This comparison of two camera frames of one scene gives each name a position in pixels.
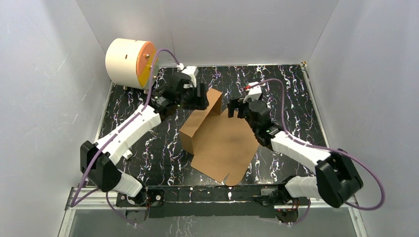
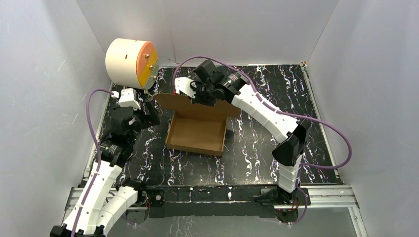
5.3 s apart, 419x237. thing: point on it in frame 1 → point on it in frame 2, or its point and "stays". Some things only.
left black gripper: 200,96 → 149,109
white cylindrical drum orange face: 129,62 stays
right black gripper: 235,103 → 196,86
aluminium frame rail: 82,198 stays
